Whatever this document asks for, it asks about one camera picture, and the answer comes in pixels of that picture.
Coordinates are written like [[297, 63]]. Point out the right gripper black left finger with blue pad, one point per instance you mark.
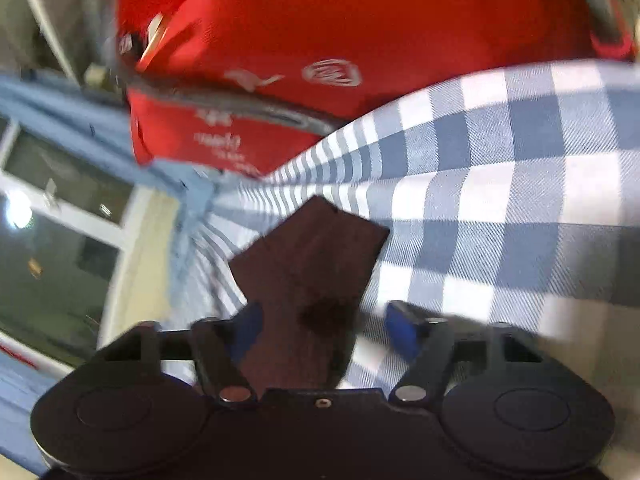
[[217, 348]]

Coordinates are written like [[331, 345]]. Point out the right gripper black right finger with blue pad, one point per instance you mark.
[[426, 343]]

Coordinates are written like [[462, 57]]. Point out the dark maroon garment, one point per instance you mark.
[[309, 275]]

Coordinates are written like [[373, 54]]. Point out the blue white checked bedsheet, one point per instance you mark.
[[510, 195]]

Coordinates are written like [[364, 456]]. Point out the white framed window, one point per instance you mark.
[[84, 254]]

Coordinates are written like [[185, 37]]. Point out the left blue star curtain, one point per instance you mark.
[[95, 127]]

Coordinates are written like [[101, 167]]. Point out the red fabric bag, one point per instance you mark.
[[246, 85]]

